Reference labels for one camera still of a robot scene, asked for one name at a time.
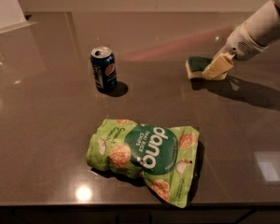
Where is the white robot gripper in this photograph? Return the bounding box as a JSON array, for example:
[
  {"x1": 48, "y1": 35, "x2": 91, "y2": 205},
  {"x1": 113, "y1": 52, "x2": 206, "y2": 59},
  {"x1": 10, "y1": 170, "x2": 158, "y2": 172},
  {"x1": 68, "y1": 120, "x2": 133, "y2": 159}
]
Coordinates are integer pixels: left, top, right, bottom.
[{"x1": 203, "y1": 22, "x2": 267, "y2": 80}]

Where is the blue Pepsi soda can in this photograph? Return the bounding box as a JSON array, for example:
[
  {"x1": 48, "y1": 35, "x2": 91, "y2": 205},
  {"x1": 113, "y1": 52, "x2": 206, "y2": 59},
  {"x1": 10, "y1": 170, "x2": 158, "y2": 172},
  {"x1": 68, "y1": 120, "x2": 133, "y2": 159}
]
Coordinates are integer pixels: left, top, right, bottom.
[{"x1": 90, "y1": 46, "x2": 117, "y2": 92}]

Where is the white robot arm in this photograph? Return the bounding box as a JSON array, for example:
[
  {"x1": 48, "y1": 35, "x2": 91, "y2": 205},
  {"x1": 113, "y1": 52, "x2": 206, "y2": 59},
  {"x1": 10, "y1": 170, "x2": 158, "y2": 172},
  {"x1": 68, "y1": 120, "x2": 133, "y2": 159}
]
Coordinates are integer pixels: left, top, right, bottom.
[{"x1": 203, "y1": 0, "x2": 280, "y2": 80}]

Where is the green and yellow sponge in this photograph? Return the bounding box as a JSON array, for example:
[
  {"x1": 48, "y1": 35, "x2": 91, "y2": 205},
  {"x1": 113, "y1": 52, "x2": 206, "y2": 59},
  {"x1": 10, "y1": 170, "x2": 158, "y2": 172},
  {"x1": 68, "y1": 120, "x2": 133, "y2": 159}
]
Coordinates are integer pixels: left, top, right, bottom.
[{"x1": 185, "y1": 56, "x2": 229, "y2": 81}]

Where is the green Dang chips bag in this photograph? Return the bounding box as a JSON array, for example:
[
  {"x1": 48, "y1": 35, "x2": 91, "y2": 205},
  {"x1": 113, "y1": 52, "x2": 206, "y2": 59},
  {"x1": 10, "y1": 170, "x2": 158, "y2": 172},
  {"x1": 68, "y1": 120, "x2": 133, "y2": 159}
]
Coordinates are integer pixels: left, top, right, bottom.
[{"x1": 86, "y1": 119, "x2": 199, "y2": 208}]

